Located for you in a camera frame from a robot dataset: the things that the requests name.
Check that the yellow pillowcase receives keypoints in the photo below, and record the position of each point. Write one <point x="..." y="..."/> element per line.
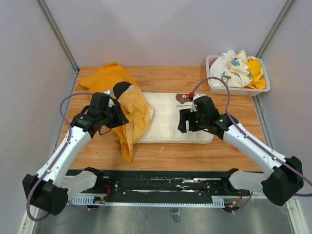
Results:
<point x="139" y="114"/>

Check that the orange mouse print pillow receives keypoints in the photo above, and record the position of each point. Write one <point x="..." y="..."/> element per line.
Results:
<point x="113" y="77"/>

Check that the white cable duct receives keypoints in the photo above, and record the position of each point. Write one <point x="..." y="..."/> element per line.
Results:
<point x="153" y="199"/>

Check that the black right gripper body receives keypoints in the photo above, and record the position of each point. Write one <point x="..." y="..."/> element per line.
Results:
<point x="185" y="120"/>

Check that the white bear print pillow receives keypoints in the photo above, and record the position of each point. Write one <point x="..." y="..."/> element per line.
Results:
<point x="164" y="125"/>

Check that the aluminium frame post left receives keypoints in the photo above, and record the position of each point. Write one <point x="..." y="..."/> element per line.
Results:
<point x="56" y="31"/>

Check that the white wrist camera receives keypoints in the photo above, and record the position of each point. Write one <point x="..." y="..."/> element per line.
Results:
<point x="110" y="93"/>
<point x="194" y="102"/>

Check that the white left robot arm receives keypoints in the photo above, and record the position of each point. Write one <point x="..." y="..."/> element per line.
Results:
<point x="48" y="189"/>

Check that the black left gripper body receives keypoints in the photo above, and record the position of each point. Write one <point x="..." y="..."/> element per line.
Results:
<point x="119" y="116"/>

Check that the white plastic basket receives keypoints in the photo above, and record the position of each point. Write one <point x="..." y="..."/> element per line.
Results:
<point x="241" y="91"/>

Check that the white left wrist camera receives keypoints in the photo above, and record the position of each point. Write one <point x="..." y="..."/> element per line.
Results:
<point x="110" y="93"/>

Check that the yellow cloth in basket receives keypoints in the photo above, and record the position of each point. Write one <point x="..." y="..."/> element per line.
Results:
<point x="257" y="82"/>

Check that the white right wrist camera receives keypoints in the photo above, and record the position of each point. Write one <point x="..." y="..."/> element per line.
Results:
<point x="194" y="102"/>

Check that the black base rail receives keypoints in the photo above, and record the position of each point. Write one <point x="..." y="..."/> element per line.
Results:
<point x="206" y="182"/>

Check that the white crumpled cloth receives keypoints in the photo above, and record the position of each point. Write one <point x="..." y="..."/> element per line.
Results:
<point x="232" y="69"/>

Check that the aluminium frame post right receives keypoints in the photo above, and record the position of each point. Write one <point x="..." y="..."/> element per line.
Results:
<point x="277" y="23"/>

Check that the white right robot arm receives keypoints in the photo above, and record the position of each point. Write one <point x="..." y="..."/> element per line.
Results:
<point x="281" y="177"/>

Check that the aluminium frame post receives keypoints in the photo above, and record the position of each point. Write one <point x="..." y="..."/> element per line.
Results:
<point x="277" y="23"/>
<point x="56" y="31"/>

